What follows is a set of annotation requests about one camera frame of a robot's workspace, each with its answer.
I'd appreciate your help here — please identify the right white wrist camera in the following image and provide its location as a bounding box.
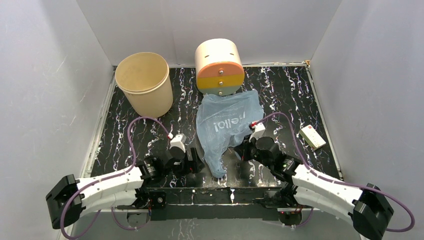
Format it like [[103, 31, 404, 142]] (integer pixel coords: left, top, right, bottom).
[[249, 121, 266, 142]]

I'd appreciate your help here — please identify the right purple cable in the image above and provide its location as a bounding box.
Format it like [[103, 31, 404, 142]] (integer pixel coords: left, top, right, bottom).
[[250, 111, 416, 233]]

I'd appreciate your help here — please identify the light blue plastic bag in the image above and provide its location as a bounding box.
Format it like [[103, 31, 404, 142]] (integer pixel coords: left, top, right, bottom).
[[196, 89, 264, 178]]

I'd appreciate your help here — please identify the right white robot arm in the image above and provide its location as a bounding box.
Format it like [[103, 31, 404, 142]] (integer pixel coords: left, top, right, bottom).
[[234, 136, 394, 240]]

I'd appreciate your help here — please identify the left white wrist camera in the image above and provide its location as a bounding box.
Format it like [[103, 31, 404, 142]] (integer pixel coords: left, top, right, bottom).
[[170, 133, 187, 153]]

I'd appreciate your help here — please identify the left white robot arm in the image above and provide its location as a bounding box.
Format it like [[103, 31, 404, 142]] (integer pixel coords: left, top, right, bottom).
[[46, 146, 205, 230]]

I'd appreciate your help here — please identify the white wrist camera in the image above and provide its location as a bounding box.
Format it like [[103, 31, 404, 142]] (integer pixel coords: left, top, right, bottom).
[[170, 133, 187, 153], [249, 121, 266, 142]]

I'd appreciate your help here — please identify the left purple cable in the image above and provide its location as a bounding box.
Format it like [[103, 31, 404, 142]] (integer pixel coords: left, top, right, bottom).
[[59, 116, 175, 240]]

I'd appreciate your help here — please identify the small cream cardboard box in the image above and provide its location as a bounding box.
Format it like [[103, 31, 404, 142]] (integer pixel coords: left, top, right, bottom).
[[299, 124, 327, 151]]

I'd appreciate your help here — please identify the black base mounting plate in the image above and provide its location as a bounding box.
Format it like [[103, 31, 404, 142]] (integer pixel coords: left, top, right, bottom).
[[117, 187, 314, 222]]

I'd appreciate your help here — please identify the round cream drawer cabinet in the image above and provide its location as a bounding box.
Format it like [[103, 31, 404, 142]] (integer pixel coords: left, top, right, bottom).
[[194, 38, 245, 97]]

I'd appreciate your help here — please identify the beige round trash bin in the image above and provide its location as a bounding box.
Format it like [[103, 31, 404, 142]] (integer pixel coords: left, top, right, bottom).
[[114, 52, 174, 118]]

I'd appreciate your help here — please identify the purple cable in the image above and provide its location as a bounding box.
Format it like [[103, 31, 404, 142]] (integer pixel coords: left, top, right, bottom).
[[250, 111, 416, 233], [59, 116, 175, 240]]

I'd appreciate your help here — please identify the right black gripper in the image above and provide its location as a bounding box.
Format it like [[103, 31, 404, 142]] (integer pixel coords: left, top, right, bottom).
[[233, 134, 273, 170]]

